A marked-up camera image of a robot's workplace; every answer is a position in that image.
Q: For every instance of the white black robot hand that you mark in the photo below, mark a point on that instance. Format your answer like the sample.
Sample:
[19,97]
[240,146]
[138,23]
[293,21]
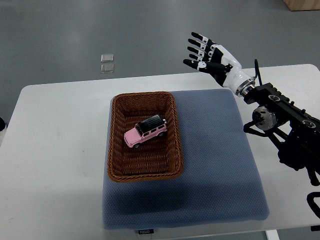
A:
[211,58]

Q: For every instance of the pink toy car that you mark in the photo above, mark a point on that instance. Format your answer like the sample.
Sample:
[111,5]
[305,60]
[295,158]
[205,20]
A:
[145,130]

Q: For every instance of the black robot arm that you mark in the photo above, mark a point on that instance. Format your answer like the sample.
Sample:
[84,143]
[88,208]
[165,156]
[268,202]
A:
[295,133]

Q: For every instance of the brown wicker basket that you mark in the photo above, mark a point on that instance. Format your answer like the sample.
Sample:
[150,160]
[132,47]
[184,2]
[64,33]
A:
[160,158]

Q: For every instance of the wooden box corner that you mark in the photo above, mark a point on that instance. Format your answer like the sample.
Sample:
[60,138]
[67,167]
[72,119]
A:
[302,5]

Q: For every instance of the lower floor plate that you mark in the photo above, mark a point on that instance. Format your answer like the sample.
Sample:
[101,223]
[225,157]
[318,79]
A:
[107,68]

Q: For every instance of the floor plate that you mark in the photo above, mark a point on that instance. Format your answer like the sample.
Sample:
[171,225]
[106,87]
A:
[107,68]
[107,57]

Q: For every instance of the upper floor plate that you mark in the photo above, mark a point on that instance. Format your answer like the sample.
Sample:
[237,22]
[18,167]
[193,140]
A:
[107,57]

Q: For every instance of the blue-grey foam mat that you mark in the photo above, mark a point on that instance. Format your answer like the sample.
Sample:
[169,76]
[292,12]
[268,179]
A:
[220,182]

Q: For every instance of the white table leg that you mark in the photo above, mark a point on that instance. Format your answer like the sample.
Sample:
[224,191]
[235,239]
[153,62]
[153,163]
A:
[272,235]

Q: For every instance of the black object at left edge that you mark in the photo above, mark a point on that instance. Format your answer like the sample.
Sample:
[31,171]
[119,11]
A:
[3,130]

